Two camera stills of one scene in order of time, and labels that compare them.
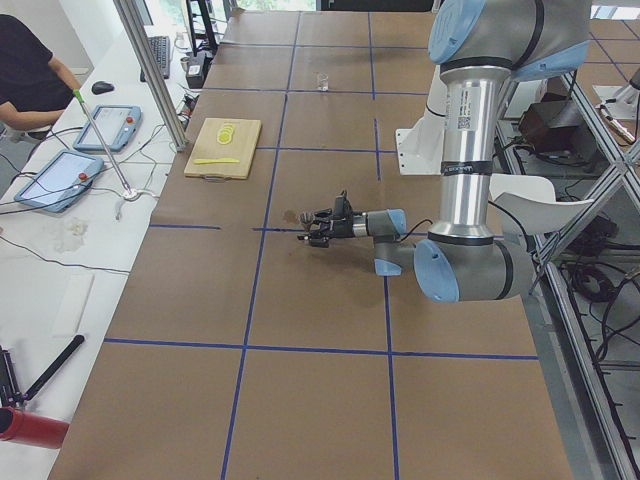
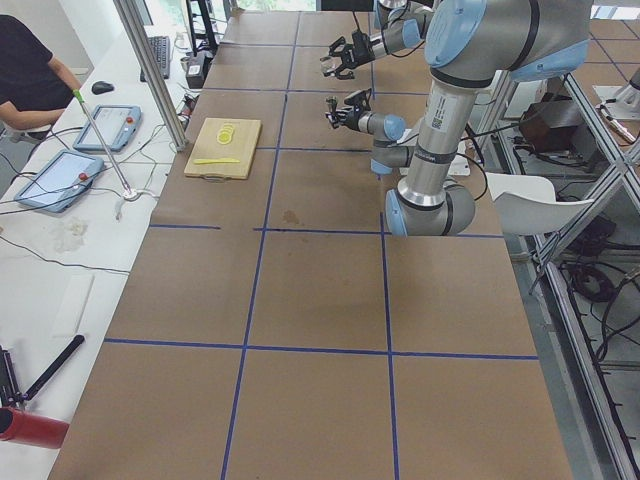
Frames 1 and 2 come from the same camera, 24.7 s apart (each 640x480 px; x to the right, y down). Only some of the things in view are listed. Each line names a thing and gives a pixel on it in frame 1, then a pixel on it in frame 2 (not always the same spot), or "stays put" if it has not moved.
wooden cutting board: (242, 148) stays put
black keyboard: (161, 48) stays put
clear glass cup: (323, 84) -> (328, 65)
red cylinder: (27, 428) stays put
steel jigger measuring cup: (307, 219) -> (332, 102)
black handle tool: (54, 366) stays put
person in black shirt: (35, 86) stays put
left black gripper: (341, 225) -> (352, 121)
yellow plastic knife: (220, 160) stays put
